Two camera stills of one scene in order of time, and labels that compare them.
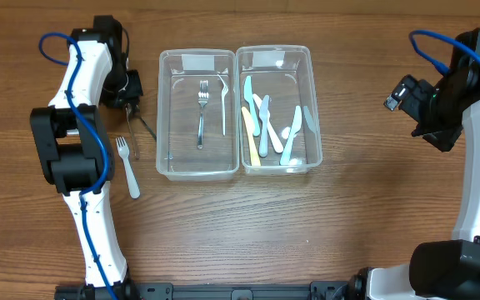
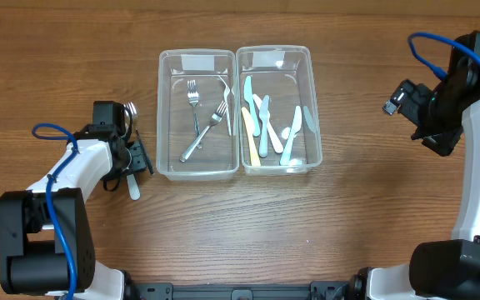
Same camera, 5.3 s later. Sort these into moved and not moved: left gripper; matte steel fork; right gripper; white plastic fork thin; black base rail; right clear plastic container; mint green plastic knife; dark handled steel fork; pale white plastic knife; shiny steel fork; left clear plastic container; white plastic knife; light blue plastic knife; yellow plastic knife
Moved: white plastic fork thin; dark handled steel fork; left gripper; shiny steel fork; matte steel fork
Not moved: left clear plastic container; right clear plastic container; white plastic knife; mint green plastic knife; right gripper; pale white plastic knife; yellow plastic knife; black base rail; light blue plastic knife
